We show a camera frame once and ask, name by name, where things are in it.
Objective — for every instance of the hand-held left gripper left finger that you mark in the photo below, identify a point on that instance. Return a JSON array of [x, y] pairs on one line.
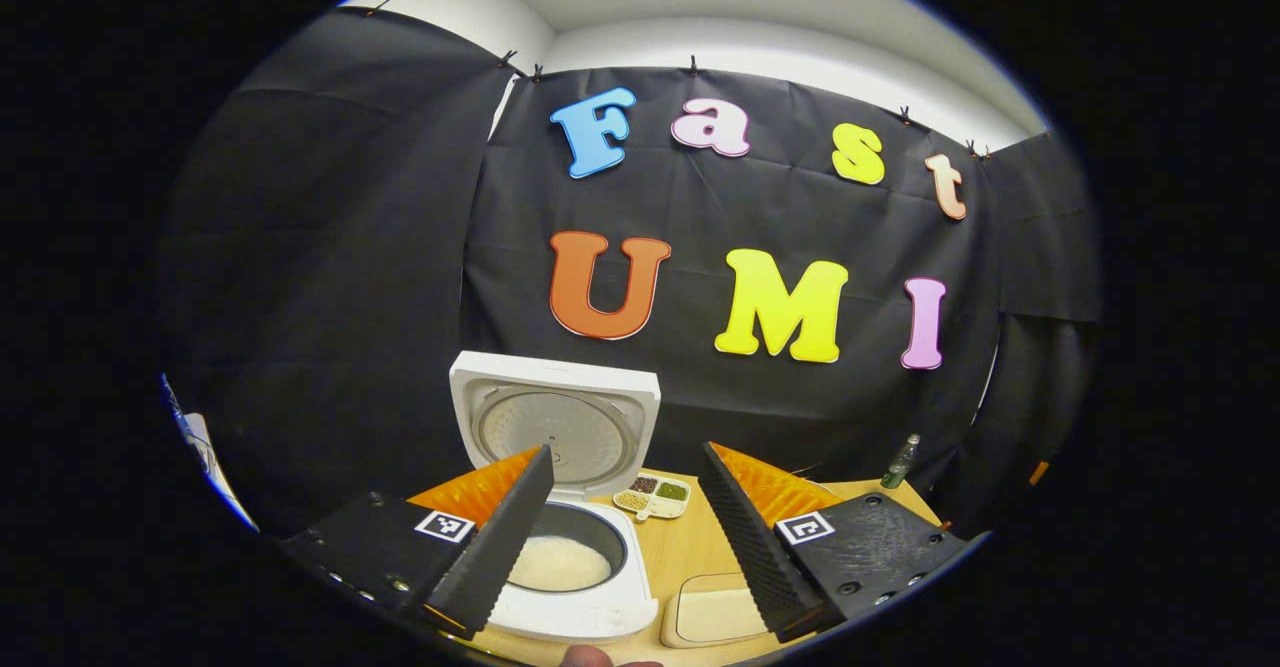
[[510, 537]]

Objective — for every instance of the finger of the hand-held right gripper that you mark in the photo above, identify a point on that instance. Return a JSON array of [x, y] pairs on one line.
[[1040, 472]]

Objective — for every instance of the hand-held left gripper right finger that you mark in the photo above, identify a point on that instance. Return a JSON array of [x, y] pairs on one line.
[[745, 547]]

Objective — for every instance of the clear rice container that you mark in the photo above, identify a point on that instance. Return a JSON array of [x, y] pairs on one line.
[[710, 612]]

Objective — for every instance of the white rice cooker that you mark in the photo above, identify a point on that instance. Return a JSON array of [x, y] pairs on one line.
[[600, 397]]

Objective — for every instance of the white divided grain dish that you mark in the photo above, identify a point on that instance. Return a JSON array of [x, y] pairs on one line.
[[650, 495]]

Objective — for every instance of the clear green label water bottle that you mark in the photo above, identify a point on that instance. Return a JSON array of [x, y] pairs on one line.
[[900, 467]]

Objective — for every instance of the black backdrop cloth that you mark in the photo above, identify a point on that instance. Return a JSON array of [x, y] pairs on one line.
[[400, 247]]

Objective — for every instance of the row of black cloth clips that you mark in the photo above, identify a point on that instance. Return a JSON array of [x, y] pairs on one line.
[[692, 67]]

